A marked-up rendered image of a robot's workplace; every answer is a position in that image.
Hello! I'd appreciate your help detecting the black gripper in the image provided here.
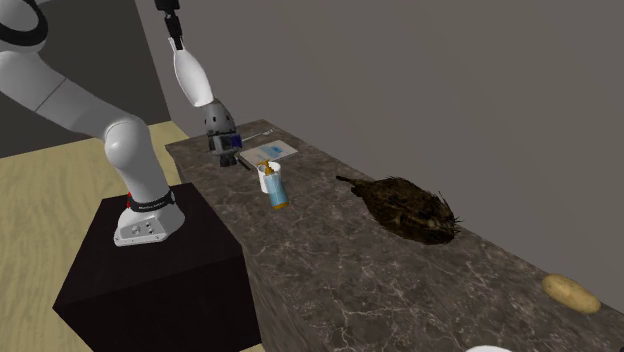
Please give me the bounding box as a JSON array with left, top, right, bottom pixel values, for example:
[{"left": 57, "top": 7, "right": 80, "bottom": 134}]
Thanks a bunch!
[{"left": 154, "top": 0, "right": 185, "bottom": 52}]

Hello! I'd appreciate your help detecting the thin silver pen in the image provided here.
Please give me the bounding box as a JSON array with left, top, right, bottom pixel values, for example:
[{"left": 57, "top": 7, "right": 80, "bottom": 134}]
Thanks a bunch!
[{"left": 241, "top": 127, "right": 276, "bottom": 143}]

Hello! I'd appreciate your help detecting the white and blue book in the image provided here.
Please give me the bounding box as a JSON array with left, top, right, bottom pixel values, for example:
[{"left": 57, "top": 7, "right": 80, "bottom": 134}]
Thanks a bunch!
[{"left": 238, "top": 139, "right": 300, "bottom": 171}]

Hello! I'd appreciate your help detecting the white cup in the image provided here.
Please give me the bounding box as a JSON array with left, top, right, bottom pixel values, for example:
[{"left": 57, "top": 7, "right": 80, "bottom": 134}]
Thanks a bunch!
[{"left": 256, "top": 161, "right": 283, "bottom": 195}]

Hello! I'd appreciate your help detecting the blue spray bottle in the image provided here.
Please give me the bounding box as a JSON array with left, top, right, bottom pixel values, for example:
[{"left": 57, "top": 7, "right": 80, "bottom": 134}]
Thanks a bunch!
[{"left": 258, "top": 159, "right": 291, "bottom": 211}]

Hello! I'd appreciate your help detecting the black robot stand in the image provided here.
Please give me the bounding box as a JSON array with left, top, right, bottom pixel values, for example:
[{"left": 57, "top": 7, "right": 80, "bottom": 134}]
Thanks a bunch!
[{"left": 52, "top": 182, "right": 263, "bottom": 352}]

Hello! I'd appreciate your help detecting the yellow potato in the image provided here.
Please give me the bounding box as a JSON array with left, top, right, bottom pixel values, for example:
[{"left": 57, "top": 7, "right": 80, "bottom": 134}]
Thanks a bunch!
[{"left": 541, "top": 273, "right": 603, "bottom": 315}]

